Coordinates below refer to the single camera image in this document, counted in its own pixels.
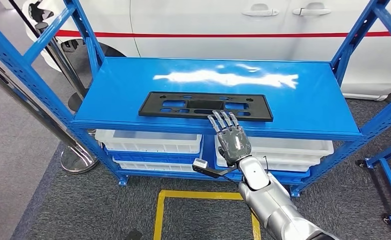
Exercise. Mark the white car red stripe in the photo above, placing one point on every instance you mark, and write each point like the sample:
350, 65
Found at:
215, 16

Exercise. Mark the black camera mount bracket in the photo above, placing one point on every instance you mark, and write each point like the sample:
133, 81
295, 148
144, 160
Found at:
215, 173

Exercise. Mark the blue wheeled shelf cart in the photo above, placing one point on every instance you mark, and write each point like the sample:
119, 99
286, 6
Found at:
390, 188

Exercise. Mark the blue metal shelf rack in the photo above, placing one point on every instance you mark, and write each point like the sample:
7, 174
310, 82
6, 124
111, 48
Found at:
314, 109

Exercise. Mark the white plastic bin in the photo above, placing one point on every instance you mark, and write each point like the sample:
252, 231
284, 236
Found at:
155, 167
149, 145
291, 150
291, 166

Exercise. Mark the long black plastic part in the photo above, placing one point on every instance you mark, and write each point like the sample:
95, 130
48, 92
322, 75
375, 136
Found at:
260, 109

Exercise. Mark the black round stand base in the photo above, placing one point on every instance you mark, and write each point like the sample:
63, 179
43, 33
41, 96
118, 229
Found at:
78, 103

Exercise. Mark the chrome stanchion post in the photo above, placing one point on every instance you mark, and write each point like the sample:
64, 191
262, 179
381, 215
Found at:
63, 63
26, 106

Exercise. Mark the yellow floor tape square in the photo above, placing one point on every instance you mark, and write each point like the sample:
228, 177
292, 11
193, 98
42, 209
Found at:
158, 215

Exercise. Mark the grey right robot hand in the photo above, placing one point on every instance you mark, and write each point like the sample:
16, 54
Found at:
235, 142

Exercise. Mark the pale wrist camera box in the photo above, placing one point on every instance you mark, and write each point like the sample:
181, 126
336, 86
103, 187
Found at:
201, 163

